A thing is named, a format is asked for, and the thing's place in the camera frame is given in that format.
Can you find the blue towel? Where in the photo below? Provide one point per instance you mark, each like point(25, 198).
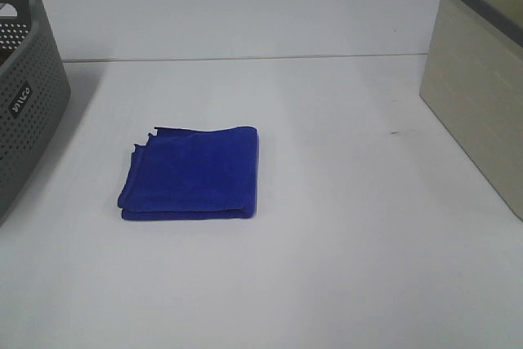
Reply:
point(183, 174)

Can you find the beige plastic basket grey rim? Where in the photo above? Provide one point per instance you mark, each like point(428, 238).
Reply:
point(472, 82)

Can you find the grey perforated plastic basket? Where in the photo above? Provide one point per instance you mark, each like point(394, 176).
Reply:
point(34, 93)

